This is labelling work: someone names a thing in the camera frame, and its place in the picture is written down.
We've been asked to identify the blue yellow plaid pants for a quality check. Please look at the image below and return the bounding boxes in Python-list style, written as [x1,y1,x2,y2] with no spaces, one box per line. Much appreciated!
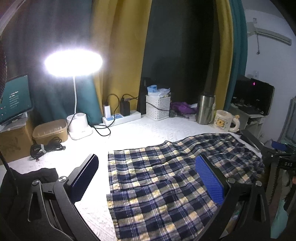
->
[107,133,264,240]

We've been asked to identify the beige plastic container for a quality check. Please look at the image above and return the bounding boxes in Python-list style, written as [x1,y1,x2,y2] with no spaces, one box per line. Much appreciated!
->
[32,119,68,145]

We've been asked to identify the cream cartoon mug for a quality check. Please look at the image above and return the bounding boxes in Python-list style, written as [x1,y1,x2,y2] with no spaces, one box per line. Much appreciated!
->
[213,110,240,133]

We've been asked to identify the black garment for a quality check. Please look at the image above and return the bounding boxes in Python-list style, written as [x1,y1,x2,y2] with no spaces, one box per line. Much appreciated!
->
[1,168,58,223]

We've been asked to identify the black monitor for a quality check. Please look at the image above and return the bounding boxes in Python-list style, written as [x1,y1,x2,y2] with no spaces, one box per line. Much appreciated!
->
[231,75,275,116]

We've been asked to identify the white power strip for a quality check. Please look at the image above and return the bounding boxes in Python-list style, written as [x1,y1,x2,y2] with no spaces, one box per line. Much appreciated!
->
[102,110,141,127]

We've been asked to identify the cardboard box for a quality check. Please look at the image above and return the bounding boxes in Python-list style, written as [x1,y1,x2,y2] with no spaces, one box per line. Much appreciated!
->
[1,119,34,162]

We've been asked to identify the stainless steel tumbler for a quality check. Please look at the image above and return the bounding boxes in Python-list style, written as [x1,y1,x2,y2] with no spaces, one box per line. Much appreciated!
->
[197,94,215,125]

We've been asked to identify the white charger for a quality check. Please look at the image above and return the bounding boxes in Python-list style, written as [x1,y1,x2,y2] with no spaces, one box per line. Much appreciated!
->
[103,105,111,118]

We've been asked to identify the purple cloth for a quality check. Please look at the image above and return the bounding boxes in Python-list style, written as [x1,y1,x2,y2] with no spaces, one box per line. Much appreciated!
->
[171,102,197,114]

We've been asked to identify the black power adapter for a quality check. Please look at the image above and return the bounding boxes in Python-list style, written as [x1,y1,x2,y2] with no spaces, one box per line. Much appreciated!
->
[120,98,130,116]

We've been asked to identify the white lattice basket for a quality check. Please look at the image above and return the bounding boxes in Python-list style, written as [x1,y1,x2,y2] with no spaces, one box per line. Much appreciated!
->
[145,95,171,121]

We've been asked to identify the tablet screen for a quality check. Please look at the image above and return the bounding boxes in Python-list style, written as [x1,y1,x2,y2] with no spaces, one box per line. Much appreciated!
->
[1,75,33,125]

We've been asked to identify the blue plastic bag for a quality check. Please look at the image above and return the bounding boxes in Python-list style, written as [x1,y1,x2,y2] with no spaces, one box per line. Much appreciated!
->
[147,85,171,98]

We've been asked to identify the white desk lamp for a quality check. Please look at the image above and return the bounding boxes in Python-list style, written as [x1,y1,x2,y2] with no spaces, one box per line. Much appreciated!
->
[44,47,103,140]

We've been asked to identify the yellow curtain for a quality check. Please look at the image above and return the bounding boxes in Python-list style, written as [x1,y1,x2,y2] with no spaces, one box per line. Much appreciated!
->
[91,1,152,113]

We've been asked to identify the teal curtain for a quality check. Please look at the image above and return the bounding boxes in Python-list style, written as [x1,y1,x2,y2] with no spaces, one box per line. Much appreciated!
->
[1,1,92,124]

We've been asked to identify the coiled black cable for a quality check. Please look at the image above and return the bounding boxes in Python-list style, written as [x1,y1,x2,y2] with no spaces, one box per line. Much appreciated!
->
[30,136,66,162]

